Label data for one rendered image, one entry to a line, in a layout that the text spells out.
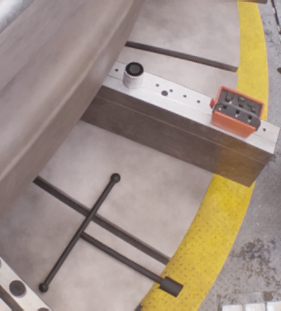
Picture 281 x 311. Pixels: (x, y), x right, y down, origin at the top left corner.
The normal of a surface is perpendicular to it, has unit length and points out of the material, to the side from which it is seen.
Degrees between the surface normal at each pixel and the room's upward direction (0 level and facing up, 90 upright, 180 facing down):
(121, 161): 0
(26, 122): 18
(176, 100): 0
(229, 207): 0
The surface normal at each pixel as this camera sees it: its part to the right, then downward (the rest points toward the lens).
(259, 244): 0.10, -0.40
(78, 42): 0.62, -0.04
